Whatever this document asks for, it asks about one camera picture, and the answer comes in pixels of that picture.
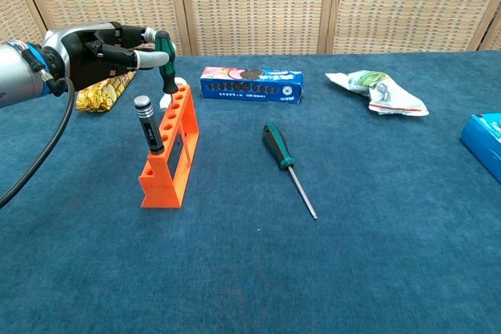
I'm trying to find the thin green black screwdriver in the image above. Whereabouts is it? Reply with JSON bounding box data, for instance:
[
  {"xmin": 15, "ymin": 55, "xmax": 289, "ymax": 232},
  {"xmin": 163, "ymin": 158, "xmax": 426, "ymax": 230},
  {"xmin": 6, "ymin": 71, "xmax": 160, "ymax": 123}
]
[{"xmin": 153, "ymin": 31, "xmax": 178, "ymax": 108}]

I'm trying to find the gold foil snack package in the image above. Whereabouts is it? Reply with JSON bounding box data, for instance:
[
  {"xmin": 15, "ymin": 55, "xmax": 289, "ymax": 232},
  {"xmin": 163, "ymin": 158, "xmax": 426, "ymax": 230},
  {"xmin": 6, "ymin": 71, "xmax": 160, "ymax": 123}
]
[{"xmin": 75, "ymin": 70, "xmax": 138, "ymax": 113}]

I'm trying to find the woven bamboo folding screen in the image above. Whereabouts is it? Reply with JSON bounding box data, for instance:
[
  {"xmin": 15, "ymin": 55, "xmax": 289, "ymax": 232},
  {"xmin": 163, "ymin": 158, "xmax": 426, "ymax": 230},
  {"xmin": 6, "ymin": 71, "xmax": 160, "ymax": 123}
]
[{"xmin": 0, "ymin": 0, "xmax": 501, "ymax": 64}]

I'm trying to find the long blue cookie box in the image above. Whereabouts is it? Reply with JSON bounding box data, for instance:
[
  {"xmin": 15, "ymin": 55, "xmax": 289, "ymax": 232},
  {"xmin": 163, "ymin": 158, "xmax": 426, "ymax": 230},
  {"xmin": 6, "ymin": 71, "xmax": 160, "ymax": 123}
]
[{"xmin": 200, "ymin": 66, "xmax": 305, "ymax": 106}]

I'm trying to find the silver black precision screwdriver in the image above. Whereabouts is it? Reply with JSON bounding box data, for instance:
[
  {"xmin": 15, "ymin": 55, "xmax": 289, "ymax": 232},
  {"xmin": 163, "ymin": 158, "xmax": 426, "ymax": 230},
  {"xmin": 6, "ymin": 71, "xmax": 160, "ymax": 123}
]
[{"xmin": 133, "ymin": 95, "xmax": 166, "ymax": 155}]

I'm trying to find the orange tool rack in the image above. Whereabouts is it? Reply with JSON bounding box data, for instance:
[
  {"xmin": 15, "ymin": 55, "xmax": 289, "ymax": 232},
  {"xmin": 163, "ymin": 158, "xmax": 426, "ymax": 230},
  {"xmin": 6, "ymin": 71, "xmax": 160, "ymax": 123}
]
[{"xmin": 139, "ymin": 85, "xmax": 200, "ymax": 209}]

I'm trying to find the crumpled white snack bag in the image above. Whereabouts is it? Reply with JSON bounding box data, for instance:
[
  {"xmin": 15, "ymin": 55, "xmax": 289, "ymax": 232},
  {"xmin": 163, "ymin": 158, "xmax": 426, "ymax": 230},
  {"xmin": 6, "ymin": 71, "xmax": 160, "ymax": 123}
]
[{"xmin": 325, "ymin": 70, "xmax": 430, "ymax": 117}]

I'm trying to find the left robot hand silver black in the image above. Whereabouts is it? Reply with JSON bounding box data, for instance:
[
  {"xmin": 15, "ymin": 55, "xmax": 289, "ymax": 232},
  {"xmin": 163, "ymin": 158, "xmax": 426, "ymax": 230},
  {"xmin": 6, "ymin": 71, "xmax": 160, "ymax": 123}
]
[{"xmin": 41, "ymin": 20, "xmax": 171, "ymax": 92}]

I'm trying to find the square blue cookie box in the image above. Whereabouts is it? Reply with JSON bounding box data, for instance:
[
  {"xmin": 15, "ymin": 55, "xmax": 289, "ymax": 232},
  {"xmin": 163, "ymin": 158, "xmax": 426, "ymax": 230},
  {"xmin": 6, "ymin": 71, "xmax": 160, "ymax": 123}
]
[{"xmin": 459, "ymin": 113, "xmax": 501, "ymax": 185}]

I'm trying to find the large green black screwdriver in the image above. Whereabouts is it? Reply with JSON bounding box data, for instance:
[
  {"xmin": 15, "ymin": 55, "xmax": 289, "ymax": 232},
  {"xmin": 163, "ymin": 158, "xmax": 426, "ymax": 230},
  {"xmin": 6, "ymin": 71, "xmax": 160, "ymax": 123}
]
[{"xmin": 261, "ymin": 123, "xmax": 319, "ymax": 221}]

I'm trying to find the blue felt table cover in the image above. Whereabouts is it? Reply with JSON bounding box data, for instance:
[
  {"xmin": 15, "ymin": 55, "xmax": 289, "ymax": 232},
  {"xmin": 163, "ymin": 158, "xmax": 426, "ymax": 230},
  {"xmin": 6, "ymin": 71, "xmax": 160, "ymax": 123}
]
[{"xmin": 0, "ymin": 50, "xmax": 501, "ymax": 334}]

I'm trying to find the small white bottle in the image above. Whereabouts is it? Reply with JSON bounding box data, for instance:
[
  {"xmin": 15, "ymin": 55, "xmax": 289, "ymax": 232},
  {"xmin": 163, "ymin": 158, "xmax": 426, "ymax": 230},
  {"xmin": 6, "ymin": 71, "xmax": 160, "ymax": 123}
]
[{"xmin": 158, "ymin": 77, "xmax": 188, "ymax": 111}]

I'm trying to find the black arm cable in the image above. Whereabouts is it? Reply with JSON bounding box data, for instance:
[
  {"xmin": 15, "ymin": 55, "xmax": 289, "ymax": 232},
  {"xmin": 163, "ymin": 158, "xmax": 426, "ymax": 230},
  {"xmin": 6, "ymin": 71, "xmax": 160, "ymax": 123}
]
[{"xmin": 0, "ymin": 77, "xmax": 76, "ymax": 210}]

